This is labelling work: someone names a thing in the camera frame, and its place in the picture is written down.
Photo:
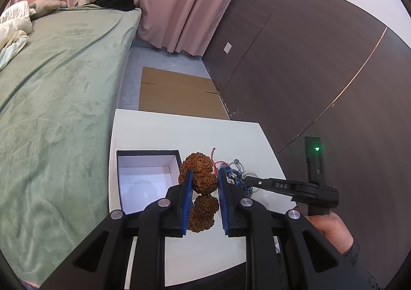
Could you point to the black jewelry box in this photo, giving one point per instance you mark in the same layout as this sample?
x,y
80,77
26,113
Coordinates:
x,y
140,177

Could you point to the flat brown cardboard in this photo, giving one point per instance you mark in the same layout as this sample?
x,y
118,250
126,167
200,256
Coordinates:
x,y
174,93

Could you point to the right hand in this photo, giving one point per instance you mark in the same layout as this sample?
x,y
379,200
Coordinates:
x,y
334,229

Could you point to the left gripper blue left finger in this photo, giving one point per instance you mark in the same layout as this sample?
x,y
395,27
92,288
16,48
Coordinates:
x,y
186,202

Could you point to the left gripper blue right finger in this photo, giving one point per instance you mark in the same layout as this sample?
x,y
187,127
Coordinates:
x,y
223,189

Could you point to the white wall switch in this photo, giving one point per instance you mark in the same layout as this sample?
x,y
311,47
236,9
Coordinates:
x,y
227,47

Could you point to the grey right sleeve forearm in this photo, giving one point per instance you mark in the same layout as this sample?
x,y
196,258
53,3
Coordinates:
x,y
353,256

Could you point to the white crumpled duvet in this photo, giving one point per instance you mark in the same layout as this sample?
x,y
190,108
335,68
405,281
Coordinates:
x,y
15,20

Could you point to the green bed blanket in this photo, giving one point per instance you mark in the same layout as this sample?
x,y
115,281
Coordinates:
x,y
58,98

